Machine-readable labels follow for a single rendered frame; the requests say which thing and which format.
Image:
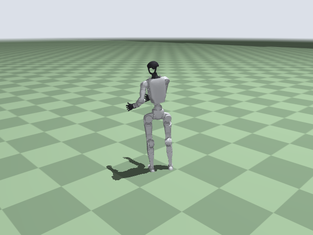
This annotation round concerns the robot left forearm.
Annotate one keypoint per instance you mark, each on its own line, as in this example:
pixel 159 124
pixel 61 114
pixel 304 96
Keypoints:
pixel 137 104

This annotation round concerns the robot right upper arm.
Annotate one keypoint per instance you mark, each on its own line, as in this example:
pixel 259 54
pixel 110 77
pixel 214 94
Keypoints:
pixel 166 82

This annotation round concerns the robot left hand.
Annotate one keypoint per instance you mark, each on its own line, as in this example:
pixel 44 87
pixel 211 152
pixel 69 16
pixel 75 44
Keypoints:
pixel 130 106

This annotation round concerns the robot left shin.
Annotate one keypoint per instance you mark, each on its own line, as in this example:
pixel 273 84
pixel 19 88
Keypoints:
pixel 150 152

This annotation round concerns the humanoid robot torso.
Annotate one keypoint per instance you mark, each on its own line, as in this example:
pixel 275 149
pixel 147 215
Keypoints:
pixel 157 94

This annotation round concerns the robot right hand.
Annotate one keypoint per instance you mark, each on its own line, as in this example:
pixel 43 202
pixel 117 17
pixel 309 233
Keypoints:
pixel 147 98

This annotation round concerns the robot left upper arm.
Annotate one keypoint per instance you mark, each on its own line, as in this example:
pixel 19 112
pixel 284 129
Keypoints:
pixel 143 86

